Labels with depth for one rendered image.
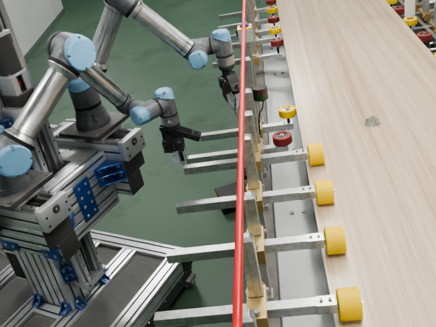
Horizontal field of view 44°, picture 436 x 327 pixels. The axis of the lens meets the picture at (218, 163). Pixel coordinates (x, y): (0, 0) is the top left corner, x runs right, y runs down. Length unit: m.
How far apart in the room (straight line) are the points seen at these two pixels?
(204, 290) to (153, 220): 0.78
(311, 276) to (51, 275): 1.23
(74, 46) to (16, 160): 0.42
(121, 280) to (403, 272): 1.61
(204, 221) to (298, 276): 1.49
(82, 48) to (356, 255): 1.10
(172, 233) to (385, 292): 2.04
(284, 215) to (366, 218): 0.59
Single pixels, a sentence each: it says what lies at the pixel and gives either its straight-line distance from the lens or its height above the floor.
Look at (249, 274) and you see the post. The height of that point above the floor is 1.05.
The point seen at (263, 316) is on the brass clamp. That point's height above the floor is 0.97.
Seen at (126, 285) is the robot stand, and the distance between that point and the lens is 2.75.
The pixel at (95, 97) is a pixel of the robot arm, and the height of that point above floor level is 1.16.
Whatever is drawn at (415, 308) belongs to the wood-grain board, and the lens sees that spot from 1.47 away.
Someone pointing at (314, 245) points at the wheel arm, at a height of 0.94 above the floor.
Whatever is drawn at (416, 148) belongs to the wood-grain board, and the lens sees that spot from 2.09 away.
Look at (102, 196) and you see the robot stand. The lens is 2.38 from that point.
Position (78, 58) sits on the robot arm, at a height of 1.45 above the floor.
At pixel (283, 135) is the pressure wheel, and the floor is 0.91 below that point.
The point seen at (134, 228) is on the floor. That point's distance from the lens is 3.48.
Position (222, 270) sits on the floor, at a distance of 2.99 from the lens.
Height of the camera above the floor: 1.95
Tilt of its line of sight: 30 degrees down
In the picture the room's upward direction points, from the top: 12 degrees counter-clockwise
